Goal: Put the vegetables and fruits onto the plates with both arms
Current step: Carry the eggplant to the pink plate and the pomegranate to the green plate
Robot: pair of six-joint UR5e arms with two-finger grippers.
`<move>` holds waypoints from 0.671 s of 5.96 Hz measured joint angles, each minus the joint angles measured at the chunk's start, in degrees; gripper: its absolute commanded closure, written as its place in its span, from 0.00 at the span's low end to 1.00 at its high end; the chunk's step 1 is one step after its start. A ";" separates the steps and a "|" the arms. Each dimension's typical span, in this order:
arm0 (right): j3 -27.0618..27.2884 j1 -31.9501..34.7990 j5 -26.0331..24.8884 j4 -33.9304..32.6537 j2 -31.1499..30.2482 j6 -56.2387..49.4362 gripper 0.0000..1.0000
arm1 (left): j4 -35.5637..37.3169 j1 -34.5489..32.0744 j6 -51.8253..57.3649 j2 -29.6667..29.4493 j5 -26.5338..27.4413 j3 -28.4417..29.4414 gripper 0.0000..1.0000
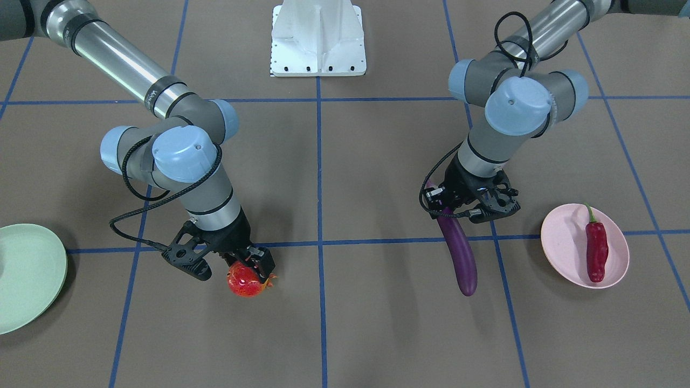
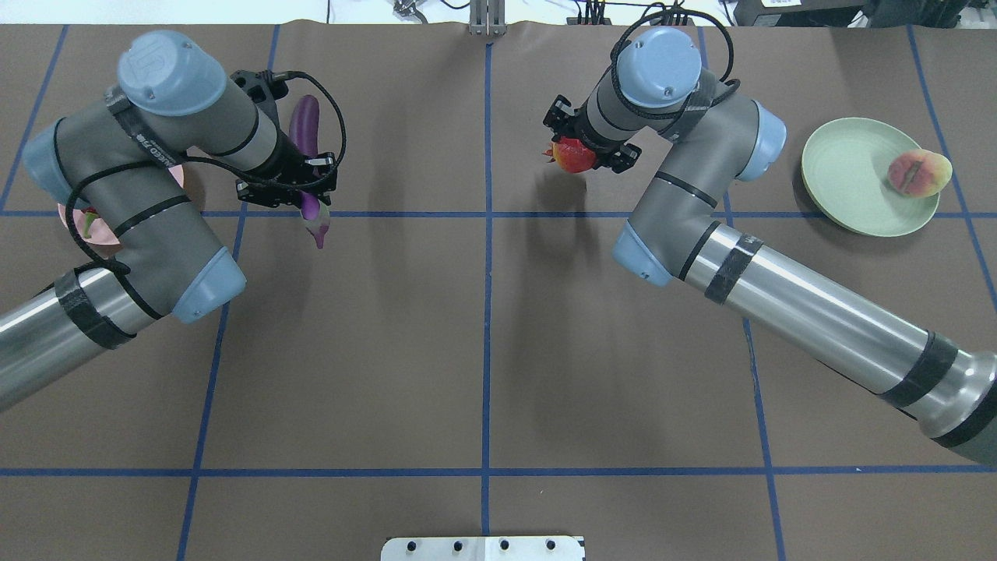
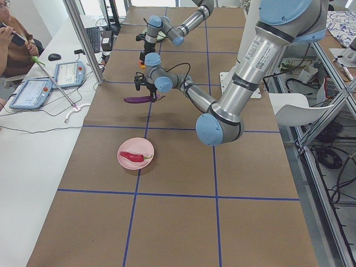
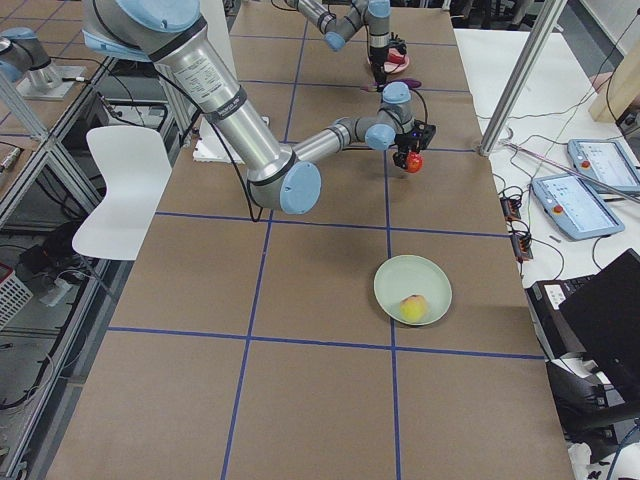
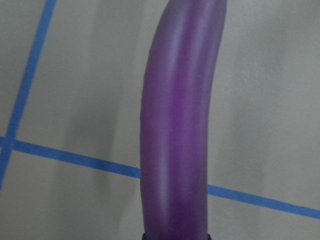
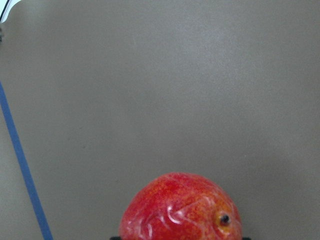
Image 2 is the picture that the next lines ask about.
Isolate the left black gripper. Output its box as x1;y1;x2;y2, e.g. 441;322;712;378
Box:
265;143;337;205

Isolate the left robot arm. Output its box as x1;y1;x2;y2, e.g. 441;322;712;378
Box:
2;30;345;411

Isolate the yellow pink peach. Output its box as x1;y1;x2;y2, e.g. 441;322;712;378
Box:
887;149;953;199

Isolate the aluminium frame post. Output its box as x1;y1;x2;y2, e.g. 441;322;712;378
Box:
469;0;508;37

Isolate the green plate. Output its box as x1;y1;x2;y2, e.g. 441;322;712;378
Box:
801;118;940;238

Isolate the pink plate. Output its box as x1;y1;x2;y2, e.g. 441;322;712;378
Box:
57;164;185;255

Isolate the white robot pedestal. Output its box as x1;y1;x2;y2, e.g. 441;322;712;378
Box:
380;535;587;560

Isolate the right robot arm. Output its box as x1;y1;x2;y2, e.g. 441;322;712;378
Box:
571;25;996;466

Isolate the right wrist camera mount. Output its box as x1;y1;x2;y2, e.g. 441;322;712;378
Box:
544;95;578;143

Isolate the purple eggplant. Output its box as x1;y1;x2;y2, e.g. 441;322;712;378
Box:
288;95;331;250

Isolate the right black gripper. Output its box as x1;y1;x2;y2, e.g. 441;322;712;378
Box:
573;113;642;174

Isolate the red chili pepper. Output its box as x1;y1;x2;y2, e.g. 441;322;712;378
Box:
81;206;107;244

